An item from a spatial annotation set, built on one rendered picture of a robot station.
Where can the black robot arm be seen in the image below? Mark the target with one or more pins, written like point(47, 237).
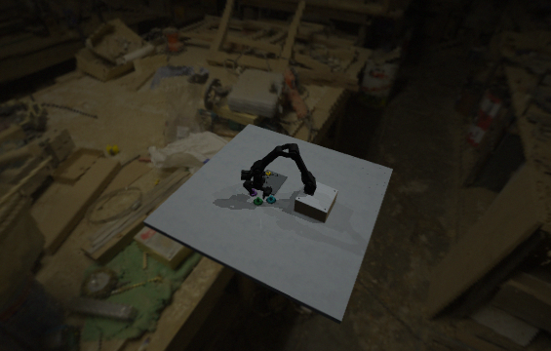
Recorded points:
point(257, 169)

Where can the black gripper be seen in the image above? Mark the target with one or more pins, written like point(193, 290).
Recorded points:
point(249, 185)

